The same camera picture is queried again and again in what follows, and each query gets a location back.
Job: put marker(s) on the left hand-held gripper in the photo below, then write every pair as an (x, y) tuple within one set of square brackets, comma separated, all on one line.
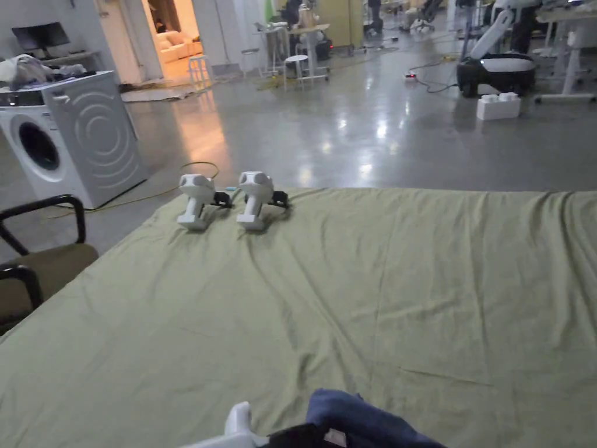
[(238, 420)]

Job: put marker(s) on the dark blue garment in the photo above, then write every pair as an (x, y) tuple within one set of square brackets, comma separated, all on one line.
[(354, 413)]

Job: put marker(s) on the bed with pale green sheet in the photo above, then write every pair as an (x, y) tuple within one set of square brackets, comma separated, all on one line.
[(373, 303)]

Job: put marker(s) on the spare white hand-held gripper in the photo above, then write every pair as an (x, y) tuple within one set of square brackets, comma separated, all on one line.
[(254, 200), (193, 205)]

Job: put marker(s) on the white washing machine with clothes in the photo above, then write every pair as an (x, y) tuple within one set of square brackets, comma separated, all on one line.
[(93, 135)]

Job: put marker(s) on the power strip with red light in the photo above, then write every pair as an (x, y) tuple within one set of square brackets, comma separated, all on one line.
[(411, 75)]

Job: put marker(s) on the white foam block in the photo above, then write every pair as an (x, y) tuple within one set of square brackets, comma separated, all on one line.
[(498, 107)]

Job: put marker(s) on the white desk with clutter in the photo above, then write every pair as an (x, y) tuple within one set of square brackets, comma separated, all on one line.
[(305, 30)]

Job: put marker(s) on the cream sofa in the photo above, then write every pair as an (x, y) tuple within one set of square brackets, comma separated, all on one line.
[(175, 44)]

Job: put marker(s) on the white robot on black base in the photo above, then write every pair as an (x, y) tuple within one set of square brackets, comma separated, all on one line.
[(503, 70)]

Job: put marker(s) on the white standing desk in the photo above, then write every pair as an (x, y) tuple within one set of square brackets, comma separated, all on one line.
[(576, 28)]

